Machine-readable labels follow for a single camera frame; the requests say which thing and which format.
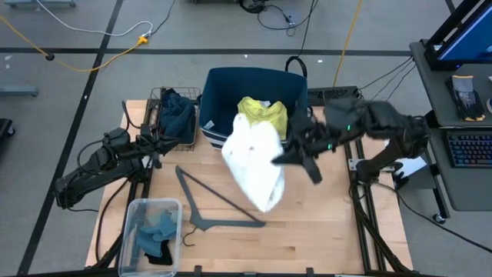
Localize yellow cable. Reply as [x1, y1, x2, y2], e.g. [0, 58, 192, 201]
[332, 0, 364, 88]
[0, 15, 150, 73]

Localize navy blue cloth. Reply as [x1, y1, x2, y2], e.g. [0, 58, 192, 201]
[158, 88, 198, 145]

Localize grey side desk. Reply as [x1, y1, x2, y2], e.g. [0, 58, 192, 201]
[408, 39, 492, 213]

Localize clear plastic container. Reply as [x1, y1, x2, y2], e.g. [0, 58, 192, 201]
[118, 197, 184, 277]

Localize grey black work gloves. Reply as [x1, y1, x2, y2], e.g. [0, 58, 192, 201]
[445, 74, 487, 122]

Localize computer monitor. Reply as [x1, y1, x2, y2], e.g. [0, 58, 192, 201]
[424, 0, 492, 72]

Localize wire mesh basket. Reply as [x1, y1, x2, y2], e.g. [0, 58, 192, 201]
[148, 86, 202, 152]

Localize black power strip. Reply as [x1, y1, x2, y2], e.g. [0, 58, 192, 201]
[307, 85, 363, 106]

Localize white cable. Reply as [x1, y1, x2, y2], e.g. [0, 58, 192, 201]
[35, 0, 154, 38]

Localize black cloth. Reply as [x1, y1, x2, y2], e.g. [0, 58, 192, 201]
[145, 239, 175, 267]

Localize pale green cloth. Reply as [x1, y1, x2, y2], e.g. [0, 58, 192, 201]
[145, 209, 171, 229]

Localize backlit black keyboard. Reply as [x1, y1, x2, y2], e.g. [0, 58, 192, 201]
[446, 132, 492, 169]

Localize yellow cloth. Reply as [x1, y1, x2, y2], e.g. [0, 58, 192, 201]
[237, 96, 290, 142]

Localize navy white striped fabric bin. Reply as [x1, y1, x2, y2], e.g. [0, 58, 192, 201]
[197, 66, 310, 151]

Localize white paper sheet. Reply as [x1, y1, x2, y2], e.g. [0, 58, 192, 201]
[384, 155, 422, 180]

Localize black aluminium table frame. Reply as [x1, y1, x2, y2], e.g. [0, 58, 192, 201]
[85, 97, 414, 277]

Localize white textured cloth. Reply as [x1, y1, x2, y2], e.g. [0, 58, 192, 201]
[221, 112, 287, 214]

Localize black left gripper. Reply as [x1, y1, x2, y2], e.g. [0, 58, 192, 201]
[139, 124, 181, 170]

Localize blue ribbed cloth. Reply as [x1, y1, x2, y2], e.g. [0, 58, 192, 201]
[135, 211, 179, 259]

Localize grey flat tray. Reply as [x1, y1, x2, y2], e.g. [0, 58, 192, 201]
[175, 165, 268, 232]

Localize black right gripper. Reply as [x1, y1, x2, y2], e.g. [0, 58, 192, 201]
[270, 112, 340, 185]

